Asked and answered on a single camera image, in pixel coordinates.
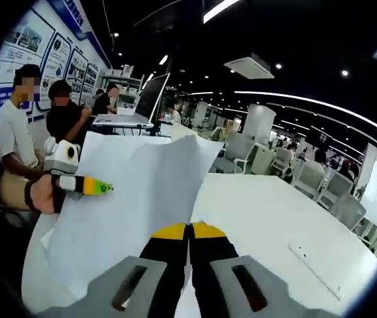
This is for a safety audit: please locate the curved ceiling light strip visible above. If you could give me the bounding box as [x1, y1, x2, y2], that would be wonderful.
[234, 91, 377, 146]

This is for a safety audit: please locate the group of white office chairs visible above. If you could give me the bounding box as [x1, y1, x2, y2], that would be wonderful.
[207, 132, 370, 235]

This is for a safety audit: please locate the white storage shelf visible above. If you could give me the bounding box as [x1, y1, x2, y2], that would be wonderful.
[100, 64, 142, 100]

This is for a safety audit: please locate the straight ceiling light strip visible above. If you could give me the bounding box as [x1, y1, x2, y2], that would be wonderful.
[202, 0, 239, 24]

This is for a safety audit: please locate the stack of white printing papers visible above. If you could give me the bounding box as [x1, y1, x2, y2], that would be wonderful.
[40, 131, 225, 318]

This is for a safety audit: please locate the table cable cover plate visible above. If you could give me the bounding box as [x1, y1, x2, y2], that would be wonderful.
[288, 238, 344, 301]

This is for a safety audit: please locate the person's left hand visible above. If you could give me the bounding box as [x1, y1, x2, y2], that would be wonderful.
[25, 174, 66, 215]

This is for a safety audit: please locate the desk monitor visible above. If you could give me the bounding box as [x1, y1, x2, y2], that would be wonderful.
[135, 72, 172, 126]

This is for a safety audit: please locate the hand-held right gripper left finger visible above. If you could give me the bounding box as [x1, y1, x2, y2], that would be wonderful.
[36, 223, 189, 318]

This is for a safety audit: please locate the ceiling air conditioner vent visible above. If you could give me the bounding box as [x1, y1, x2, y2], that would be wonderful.
[223, 52, 276, 80]

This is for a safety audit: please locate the white laptop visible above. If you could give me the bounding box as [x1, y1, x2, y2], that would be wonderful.
[91, 113, 156, 129]

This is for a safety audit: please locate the blue white wall display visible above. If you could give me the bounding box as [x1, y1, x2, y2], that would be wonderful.
[0, 0, 113, 117]

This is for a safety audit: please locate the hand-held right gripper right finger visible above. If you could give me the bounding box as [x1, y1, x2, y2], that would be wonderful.
[189, 221, 341, 318]

